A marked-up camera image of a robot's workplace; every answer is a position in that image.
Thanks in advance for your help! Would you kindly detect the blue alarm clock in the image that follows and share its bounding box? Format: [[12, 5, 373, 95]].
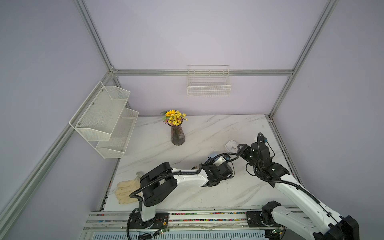
[[209, 152, 218, 159]]

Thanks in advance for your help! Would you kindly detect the white wire wall basket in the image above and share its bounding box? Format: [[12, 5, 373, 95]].
[[187, 65, 232, 97]]

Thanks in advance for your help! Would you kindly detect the upper white mesh shelf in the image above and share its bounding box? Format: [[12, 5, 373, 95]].
[[69, 82, 130, 142]]

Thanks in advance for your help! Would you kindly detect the yellow flower bouquet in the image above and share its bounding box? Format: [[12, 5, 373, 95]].
[[161, 110, 188, 127]]

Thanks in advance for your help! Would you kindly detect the black corrugated cable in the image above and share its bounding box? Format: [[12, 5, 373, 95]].
[[128, 152, 240, 200]]

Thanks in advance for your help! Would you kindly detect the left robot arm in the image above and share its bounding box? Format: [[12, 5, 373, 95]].
[[139, 154, 235, 222]]

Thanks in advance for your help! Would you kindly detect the dark glass vase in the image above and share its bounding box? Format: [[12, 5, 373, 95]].
[[169, 121, 186, 146]]

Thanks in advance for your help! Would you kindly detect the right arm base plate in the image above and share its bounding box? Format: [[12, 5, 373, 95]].
[[246, 211, 285, 229]]

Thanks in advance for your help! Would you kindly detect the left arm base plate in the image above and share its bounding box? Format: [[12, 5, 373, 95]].
[[127, 212, 170, 230]]

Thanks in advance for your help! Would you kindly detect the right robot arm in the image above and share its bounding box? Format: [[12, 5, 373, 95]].
[[237, 140, 360, 240]]

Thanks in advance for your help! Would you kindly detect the lower white mesh shelf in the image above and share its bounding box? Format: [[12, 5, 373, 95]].
[[96, 108, 139, 159]]

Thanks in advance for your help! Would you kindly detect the white yellow cloth glove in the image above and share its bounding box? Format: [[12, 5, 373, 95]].
[[115, 172, 144, 205]]

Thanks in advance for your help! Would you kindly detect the white mesh shelf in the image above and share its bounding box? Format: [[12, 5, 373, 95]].
[[69, 82, 130, 142], [96, 108, 139, 159]]

